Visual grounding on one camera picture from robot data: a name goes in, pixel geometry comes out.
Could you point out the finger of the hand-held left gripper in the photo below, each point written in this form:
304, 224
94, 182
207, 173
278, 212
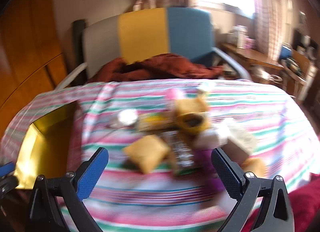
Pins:
6, 168

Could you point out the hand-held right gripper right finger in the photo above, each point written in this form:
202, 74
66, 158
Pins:
227, 172

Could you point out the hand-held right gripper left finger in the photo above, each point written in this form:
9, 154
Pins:
92, 172

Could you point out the purple packet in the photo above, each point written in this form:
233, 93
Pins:
205, 162

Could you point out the beige white carton box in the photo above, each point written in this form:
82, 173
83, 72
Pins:
240, 139

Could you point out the gold and maroon box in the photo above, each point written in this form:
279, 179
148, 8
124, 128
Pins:
37, 147

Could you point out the white soft packet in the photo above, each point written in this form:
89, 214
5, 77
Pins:
210, 138

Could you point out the dark striped packet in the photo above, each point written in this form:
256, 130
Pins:
181, 153

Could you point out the white round cap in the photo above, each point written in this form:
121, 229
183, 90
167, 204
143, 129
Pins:
126, 118

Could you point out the yellow green packet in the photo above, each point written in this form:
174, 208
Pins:
155, 122

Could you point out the small white green item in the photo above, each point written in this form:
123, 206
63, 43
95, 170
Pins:
205, 87

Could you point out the small pink item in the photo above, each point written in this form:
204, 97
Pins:
175, 94

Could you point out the striped bedsheet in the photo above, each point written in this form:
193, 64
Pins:
250, 112

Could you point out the red blanket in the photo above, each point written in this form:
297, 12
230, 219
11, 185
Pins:
300, 209

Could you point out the white bag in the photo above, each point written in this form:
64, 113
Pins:
272, 77

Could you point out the wooden desk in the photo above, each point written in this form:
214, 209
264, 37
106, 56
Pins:
250, 56

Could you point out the red brown jacket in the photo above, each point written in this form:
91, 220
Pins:
162, 68

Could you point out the wooden wardrobe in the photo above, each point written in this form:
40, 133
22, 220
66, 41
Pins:
25, 47

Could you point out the dark clothes pile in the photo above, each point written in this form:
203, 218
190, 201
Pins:
291, 62

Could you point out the pink box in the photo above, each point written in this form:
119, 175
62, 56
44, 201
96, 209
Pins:
250, 43

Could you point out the wooden chair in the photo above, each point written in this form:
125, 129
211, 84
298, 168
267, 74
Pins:
302, 64

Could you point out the blue bag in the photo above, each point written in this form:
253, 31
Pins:
285, 52

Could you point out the white carton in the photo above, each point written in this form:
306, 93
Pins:
241, 37

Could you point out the grey yellow blue armchair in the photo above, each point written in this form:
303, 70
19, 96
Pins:
142, 34

